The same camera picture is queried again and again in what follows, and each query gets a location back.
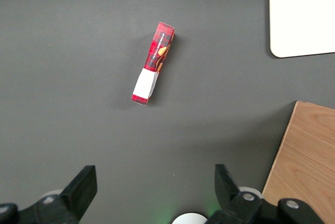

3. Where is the light wooden board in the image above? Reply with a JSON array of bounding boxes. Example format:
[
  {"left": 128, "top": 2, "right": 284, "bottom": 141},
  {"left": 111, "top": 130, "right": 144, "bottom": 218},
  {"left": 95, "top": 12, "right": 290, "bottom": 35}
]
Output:
[{"left": 262, "top": 100, "right": 335, "bottom": 224}]

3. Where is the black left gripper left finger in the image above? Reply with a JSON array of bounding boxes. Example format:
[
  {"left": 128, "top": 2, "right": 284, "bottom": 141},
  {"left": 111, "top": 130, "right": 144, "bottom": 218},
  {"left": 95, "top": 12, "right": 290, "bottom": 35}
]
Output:
[{"left": 0, "top": 165, "right": 98, "bottom": 224}]

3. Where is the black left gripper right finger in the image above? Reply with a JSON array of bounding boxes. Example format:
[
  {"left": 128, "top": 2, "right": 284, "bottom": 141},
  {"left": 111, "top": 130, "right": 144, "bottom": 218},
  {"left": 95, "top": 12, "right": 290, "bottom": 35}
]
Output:
[{"left": 214, "top": 164, "right": 327, "bottom": 224}]

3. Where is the cream plastic tray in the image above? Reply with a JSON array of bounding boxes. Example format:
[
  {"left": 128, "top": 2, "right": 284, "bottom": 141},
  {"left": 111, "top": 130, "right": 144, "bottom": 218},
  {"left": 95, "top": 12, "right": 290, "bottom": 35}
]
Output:
[{"left": 269, "top": 0, "right": 335, "bottom": 58}]

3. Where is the red tartan shortbread cookie box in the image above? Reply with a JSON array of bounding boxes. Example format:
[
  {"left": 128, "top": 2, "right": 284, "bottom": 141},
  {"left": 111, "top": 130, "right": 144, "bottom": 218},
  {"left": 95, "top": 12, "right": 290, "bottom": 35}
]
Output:
[{"left": 130, "top": 21, "right": 175, "bottom": 106}]

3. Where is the white round disc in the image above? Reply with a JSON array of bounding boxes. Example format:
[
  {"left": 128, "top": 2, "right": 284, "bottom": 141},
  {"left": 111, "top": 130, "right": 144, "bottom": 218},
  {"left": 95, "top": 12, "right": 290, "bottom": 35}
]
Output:
[{"left": 171, "top": 212, "right": 209, "bottom": 224}]

